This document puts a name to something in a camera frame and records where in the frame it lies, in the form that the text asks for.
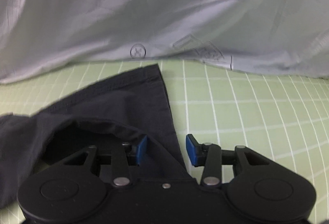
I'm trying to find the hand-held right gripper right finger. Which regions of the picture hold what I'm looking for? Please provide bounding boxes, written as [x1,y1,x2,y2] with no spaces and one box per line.
[185,133,278,188]

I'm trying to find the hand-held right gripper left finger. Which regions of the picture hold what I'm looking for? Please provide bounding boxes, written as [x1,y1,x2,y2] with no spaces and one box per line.
[55,135,148,188]

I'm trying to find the black pants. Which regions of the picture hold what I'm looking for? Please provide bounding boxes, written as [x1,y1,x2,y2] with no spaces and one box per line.
[0,63,200,214]

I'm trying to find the green grid mat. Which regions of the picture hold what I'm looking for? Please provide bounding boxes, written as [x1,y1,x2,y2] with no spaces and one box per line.
[0,58,329,224]

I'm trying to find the grey carrot print sheet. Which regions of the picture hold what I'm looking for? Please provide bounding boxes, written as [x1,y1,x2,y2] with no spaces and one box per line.
[0,0,329,84]

